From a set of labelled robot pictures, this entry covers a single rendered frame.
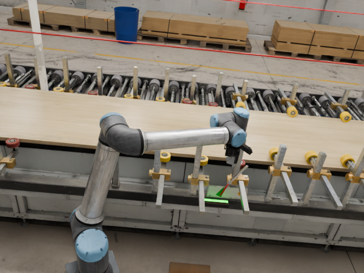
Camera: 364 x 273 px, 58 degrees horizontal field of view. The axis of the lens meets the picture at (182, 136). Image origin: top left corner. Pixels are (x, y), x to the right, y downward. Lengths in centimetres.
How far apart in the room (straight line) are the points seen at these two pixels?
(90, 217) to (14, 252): 124
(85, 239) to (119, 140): 56
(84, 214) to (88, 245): 17
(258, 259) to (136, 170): 122
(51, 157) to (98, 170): 93
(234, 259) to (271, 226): 40
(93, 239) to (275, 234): 163
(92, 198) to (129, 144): 42
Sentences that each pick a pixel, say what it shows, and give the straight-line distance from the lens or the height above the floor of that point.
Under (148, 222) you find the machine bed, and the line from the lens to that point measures 272.
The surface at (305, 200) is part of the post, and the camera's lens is 234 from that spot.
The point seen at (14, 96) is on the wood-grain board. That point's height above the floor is 90.
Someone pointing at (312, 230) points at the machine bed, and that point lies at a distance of 295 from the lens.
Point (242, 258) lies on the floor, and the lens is 283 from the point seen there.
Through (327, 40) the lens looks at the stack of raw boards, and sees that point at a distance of 825.
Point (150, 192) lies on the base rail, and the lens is 218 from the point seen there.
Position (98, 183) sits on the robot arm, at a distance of 162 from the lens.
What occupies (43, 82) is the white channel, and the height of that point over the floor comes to 97.
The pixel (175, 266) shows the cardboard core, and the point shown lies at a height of 8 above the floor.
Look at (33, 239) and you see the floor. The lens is 295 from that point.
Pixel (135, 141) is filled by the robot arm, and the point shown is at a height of 140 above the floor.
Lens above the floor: 214
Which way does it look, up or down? 31 degrees down
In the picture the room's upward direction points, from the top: 6 degrees clockwise
